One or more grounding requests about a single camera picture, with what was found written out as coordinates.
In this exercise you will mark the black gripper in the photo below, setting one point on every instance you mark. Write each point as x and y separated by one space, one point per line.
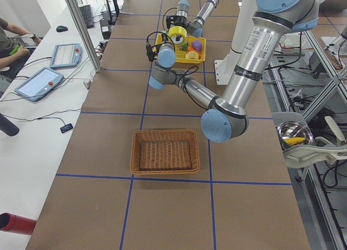
180 21

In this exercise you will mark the yellow tape roll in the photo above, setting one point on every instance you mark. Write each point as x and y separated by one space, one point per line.
177 34

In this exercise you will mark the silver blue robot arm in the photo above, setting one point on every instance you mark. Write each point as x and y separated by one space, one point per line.
194 28
225 116

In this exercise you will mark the yellow plastic basket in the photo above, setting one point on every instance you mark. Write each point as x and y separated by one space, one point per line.
177 48

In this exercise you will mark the brown wicker basket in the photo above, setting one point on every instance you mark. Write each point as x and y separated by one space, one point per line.
165 152

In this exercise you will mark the purple cube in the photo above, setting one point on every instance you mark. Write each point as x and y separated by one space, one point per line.
197 45

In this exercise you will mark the orange toy piece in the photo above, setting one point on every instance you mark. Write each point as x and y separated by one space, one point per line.
192 49

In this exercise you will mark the bread slice toy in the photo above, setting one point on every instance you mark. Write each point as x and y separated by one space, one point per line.
192 55

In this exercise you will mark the black keyboard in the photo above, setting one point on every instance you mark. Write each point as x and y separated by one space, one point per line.
86 12

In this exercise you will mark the upper teach pendant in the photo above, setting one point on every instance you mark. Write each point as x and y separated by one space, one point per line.
66 56

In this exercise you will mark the teach pendant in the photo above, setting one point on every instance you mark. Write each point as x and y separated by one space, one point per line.
40 84
66 56

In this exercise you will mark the black computer mouse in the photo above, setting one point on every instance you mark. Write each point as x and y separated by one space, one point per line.
61 28

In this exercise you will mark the small black device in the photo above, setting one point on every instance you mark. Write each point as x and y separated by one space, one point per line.
66 128

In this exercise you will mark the white pot with corn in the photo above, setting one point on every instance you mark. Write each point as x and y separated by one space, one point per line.
292 133

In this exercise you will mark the lower teach pendant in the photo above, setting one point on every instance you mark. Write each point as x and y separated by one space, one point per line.
40 84

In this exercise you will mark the person at desk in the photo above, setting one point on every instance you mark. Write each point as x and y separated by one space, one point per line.
13 54

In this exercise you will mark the red bottle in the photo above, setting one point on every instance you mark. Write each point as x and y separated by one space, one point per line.
17 224

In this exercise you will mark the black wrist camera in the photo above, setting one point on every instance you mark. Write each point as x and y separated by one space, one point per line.
170 21
151 54

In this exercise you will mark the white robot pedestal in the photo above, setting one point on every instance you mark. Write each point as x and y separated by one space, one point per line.
244 26

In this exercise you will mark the aluminium frame post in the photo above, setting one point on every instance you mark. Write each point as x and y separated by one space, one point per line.
83 32

